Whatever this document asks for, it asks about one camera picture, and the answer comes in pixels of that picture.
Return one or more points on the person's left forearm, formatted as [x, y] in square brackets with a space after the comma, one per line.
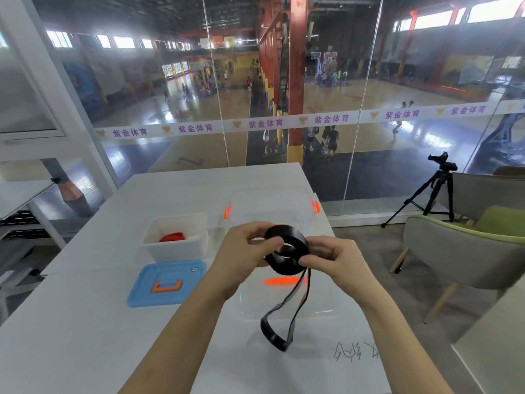
[172, 352]

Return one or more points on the large clear plastic box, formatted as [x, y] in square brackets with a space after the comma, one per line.
[270, 205]

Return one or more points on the white banner purple print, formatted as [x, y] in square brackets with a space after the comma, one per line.
[328, 118]

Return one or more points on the person's left hand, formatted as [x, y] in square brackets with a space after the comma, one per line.
[234, 266]

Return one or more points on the white window frame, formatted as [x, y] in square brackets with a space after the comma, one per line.
[74, 118]

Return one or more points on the red yellow pillar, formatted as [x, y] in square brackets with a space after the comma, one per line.
[297, 77]

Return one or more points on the black tripod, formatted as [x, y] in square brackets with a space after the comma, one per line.
[439, 192]

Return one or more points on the small clear plastic box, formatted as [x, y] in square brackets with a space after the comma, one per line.
[176, 252]

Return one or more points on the black camera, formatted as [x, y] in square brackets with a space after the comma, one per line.
[443, 162]

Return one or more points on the white folding desk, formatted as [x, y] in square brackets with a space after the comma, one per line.
[16, 196]

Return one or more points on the person's right hand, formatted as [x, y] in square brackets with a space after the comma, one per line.
[348, 270]

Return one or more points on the beige table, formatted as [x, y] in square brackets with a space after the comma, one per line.
[492, 344]

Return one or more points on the person's right forearm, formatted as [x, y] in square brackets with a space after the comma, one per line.
[402, 348]

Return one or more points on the green seat cushion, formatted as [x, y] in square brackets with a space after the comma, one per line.
[500, 221]

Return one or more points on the grey chair wooden legs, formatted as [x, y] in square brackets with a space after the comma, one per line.
[451, 254]

